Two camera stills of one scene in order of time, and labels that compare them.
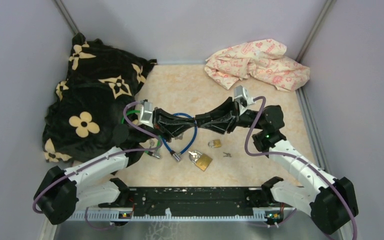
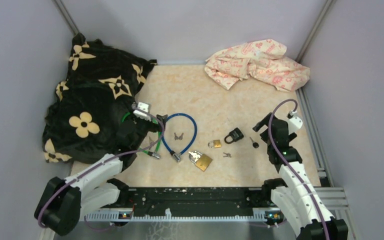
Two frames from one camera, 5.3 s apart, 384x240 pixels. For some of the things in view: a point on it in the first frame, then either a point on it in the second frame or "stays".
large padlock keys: [195, 154] stays
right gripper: [226, 124] -> [261, 123]
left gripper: [162, 119] -> [154, 127]
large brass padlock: [202, 161] stays
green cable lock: [154, 152] stays
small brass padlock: [214, 143] stays
